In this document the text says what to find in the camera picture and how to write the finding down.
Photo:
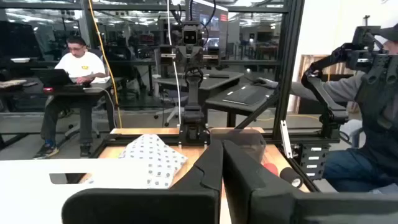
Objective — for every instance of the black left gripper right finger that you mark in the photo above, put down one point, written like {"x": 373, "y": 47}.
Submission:
{"x": 264, "y": 199}

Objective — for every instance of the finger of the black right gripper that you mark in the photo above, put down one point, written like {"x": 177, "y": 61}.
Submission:
{"x": 166, "y": 55}
{"x": 213, "y": 56}

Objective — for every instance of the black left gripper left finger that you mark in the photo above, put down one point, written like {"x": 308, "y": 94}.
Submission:
{"x": 161, "y": 205}

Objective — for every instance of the pink bandage tape roll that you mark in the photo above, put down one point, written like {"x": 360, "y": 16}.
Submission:
{"x": 271, "y": 169}

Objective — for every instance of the black bandage tape roll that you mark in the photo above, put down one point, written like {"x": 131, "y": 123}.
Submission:
{"x": 289, "y": 175}

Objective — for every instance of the diamond-patterned cloth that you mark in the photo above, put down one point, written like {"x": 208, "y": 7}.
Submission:
{"x": 155, "y": 158}

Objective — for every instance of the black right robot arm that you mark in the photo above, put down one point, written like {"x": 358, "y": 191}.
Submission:
{"x": 193, "y": 118}

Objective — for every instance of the grey office desk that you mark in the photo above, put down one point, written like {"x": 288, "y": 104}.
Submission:
{"x": 217, "y": 79}

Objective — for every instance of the office chair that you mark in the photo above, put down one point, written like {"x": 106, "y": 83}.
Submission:
{"x": 172, "y": 110}

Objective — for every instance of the person seated at desk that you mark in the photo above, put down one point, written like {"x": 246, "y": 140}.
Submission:
{"x": 79, "y": 67}

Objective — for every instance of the black office desk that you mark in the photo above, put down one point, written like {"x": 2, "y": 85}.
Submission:
{"x": 74, "y": 93}

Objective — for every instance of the black laptop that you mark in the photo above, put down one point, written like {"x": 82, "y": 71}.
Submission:
{"x": 54, "y": 77}

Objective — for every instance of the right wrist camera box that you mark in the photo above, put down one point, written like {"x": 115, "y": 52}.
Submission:
{"x": 190, "y": 35}

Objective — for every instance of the black bracket with white labels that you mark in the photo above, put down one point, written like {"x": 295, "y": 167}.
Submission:
{"x": 312, "y": 161}

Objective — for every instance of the black frame post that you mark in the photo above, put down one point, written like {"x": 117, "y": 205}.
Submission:
{"x": 287, "y": 62}

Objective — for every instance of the black table frame rail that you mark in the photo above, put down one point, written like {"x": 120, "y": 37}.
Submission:
{"x": 124, "y": 138}

